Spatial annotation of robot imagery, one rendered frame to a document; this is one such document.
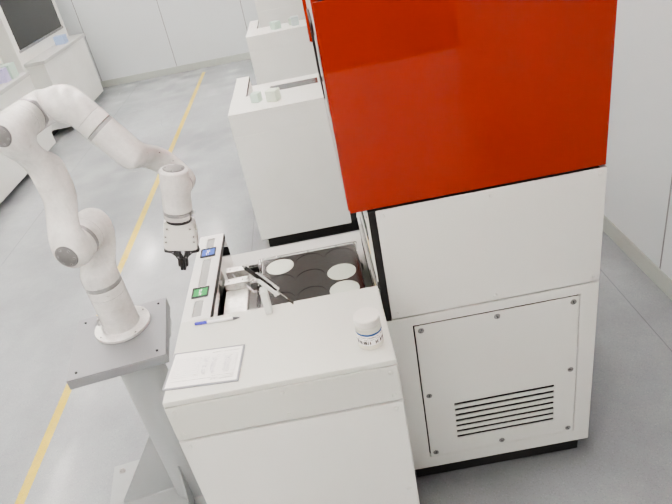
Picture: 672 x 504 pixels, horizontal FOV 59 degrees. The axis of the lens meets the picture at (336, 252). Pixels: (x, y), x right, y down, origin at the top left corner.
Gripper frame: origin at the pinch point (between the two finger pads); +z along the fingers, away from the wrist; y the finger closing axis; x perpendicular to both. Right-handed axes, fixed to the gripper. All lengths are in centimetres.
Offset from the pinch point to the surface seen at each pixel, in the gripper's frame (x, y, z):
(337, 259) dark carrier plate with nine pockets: -20, -50, 11
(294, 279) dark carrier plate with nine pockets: -11.9, -34.8, 14.7
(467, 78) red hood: 10, -78, -61
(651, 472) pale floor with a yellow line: 24, -166, 79
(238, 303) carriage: -6.7, -15.7, 20.7
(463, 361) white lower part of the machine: 10, -92, 34
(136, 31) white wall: -801, 185, 81
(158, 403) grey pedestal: -2, 15, 61
